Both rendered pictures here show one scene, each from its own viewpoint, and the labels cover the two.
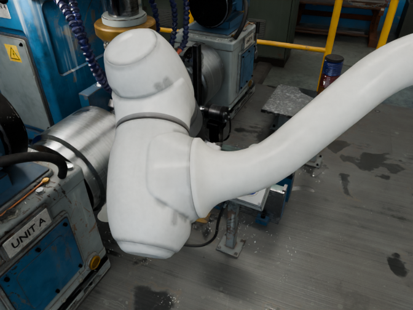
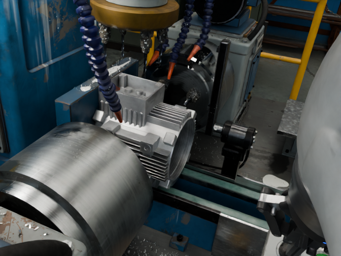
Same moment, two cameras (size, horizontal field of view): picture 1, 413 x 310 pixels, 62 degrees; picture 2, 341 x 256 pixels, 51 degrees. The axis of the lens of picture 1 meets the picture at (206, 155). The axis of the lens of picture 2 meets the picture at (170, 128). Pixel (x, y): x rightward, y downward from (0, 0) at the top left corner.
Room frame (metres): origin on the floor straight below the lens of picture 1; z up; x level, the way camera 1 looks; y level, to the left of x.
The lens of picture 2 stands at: (0.30, 0.22, 1.50)
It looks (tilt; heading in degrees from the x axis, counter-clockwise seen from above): 32 degrees down; 354
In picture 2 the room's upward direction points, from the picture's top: 6 degrees clockwise
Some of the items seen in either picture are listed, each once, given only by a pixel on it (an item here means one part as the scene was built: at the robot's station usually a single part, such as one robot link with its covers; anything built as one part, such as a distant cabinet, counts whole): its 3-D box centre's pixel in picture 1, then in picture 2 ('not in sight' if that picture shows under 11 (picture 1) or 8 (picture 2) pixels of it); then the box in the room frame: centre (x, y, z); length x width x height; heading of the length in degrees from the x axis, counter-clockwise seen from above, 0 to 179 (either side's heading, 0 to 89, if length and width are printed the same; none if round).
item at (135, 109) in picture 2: not in sight; (132, 99); (1.05, 0.24, 1.11); 0.12 x 0.11 x 0.07; 63
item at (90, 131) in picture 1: (73, 170); (47, 227); (0.72, 0.36, 1.04); 0.37 x 0.25 x 0.25; 154
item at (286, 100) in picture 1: (295, 112); (313, 136); (1.33, -0.39, 0.86); 0.27 x 0.24 x 0.12; 154
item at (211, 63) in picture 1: (192, 74); (192, 81); (1.33, 0.06, 1.04); 0.41 x 0.25 x 0.25; 154
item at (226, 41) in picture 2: (197, 80); (217, 90); (1.10, 0.03, 1.12); 0.04 x 0.03 x 0.26; 64
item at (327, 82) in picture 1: (329, 79); not in sight; (1.07, -0.41, 1.14); 0.06 x 0.06 x 0.04
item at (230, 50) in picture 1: (217, 64); (213, 69); (1.57, -0.05, 0.99); 0.35 x 0.31 x 0.37; 154
